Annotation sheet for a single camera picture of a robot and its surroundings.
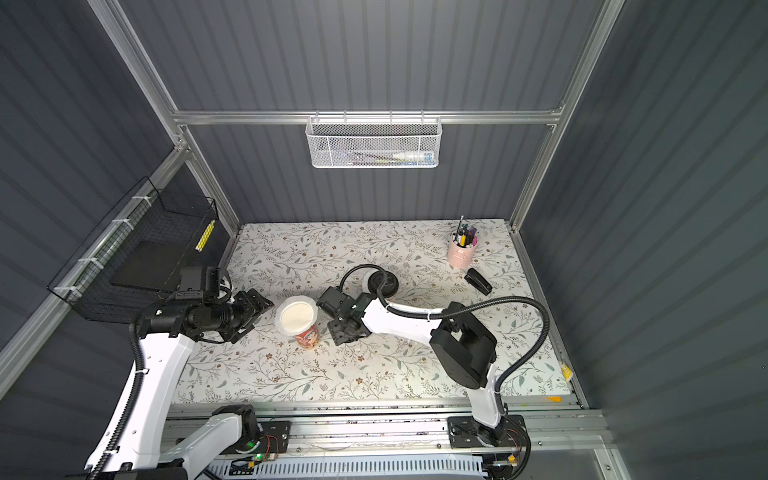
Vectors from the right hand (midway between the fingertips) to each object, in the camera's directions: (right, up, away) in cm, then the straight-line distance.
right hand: (347, 328), depth 86 cm
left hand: (-18, +7, -14) cm, 24 cm away
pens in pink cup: (+38, +27, +12) cm, 48 cm away
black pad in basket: (-46, +19, -13) cm, 51 cm away
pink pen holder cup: (+37, +20, +16) cm, 45 cm away
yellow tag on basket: (-39, +26, -4) cm, 47 cm away
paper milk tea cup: (-10, -2, -5) cm, 11 cm away
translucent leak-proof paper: (-12, +6, -9) cm, 16 cm away
